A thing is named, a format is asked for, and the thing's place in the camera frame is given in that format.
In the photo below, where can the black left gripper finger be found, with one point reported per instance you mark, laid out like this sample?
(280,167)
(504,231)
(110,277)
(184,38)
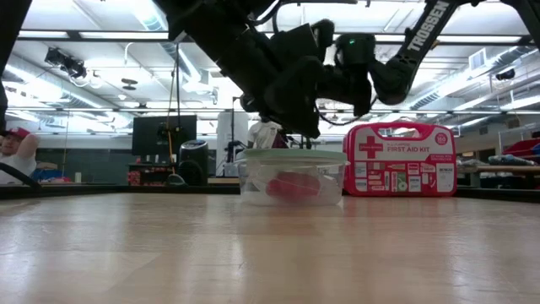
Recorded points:
(308,124)

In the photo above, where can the teal plastic container lid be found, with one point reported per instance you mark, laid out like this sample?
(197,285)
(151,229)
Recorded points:
(291,155)

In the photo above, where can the red elastic bandage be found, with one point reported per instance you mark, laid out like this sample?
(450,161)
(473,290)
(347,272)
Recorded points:
(293,186)

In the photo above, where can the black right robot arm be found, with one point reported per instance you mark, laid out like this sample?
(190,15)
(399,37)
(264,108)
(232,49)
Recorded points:
(426,29)

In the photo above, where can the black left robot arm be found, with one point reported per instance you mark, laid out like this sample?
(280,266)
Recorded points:
(219,38)

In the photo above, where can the person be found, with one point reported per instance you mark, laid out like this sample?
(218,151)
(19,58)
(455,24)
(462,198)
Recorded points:
(17,152)
(263,135)

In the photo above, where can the red first aid kit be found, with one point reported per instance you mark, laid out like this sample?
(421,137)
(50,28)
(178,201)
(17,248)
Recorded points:
(401,169)

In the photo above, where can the black tower fan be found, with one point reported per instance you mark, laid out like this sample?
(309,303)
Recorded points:
(194,162)

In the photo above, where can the low black shelf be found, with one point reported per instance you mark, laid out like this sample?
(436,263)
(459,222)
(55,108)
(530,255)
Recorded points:
(147,173)

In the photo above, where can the white ceiling air vent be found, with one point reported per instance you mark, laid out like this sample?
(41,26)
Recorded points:
(478,60)

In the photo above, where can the cluttered side table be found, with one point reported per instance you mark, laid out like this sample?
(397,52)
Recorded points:
(498,169)

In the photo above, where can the black ceiling speaker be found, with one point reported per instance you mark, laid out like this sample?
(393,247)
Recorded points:
(505,74)

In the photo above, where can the red and blue bundle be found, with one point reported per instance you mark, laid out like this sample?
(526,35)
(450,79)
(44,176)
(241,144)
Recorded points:
(523,148)

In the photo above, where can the black ceiling-mounted device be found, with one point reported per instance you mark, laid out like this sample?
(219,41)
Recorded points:
(65,63)

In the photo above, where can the brown cardboard box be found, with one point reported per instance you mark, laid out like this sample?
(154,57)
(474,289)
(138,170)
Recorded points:
(46,166)

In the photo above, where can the blue storage bin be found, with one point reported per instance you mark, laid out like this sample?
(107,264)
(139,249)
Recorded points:
(46,175)

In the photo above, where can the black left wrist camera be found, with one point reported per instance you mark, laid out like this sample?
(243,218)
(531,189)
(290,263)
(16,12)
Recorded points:
(295,40)

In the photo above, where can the black aluminium table frame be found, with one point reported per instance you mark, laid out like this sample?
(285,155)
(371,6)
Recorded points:
(63,192)

